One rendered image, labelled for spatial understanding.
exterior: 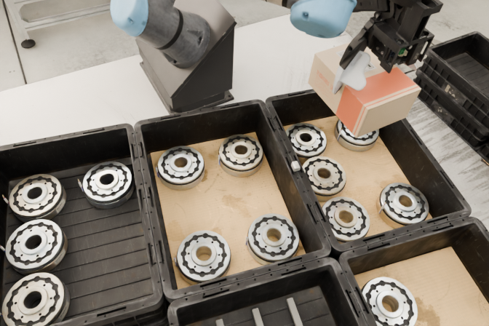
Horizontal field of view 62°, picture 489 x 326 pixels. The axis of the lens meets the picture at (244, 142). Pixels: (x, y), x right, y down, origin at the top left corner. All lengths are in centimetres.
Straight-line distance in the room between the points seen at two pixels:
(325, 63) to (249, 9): 220
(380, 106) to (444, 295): 40
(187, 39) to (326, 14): 60
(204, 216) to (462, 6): 293
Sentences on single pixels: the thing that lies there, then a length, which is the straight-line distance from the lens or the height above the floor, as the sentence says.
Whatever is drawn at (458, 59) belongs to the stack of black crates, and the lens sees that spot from 205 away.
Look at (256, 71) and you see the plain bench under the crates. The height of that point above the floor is 70.
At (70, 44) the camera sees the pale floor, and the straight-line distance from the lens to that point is 275.
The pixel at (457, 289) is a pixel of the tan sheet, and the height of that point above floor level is 83.
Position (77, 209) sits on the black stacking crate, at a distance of 94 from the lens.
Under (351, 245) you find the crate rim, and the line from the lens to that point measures 77.
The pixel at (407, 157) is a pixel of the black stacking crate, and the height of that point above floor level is 87.
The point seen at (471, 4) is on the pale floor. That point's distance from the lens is 358.
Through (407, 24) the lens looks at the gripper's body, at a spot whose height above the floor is 126.
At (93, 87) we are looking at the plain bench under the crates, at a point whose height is 70.
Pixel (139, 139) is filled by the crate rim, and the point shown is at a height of 93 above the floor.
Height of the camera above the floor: 160
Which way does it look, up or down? 51 degrees down
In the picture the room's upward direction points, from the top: 5 degrees clockwise
